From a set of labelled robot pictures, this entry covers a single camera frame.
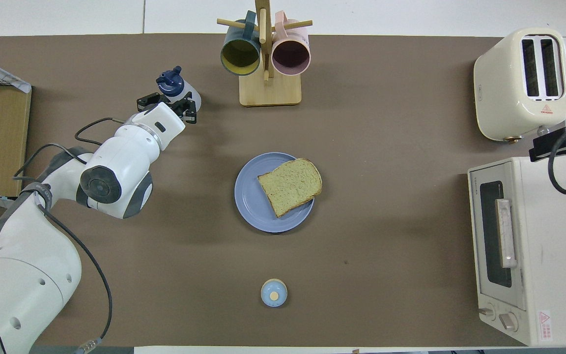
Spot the brown table mat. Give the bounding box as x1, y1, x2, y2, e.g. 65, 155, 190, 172
0, 33, 566, 347

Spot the pink mug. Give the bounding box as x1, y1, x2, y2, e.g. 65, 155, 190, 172
271, 11, 311, 76

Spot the teal mug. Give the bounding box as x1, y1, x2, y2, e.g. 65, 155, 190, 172
220, 11, 262, 77

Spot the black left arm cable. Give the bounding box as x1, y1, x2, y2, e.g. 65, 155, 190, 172
13, 117, 163, 354

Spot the translucent squeeze bottle blue cap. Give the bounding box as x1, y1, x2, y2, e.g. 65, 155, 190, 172
156, 66, 202, 111

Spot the cream two-slot toaster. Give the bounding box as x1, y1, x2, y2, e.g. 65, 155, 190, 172
473, 27, 566, 143

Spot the white toaster oven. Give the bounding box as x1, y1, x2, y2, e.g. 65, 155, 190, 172
467, 156, 566, 347

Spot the blue round plate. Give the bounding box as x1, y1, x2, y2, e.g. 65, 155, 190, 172
234, 152, 315, 233

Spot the small blue jar wooden knob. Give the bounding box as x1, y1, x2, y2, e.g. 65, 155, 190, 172
261, 278, 288, 308

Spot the wooden mug tree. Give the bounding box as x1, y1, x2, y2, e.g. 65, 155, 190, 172
217, 0, 313, 107

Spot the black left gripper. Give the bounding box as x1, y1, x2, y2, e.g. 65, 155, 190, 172
137, 92, 198, 124

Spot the toasted bread slice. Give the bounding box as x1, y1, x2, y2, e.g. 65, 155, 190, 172
257, 158, 323, 218

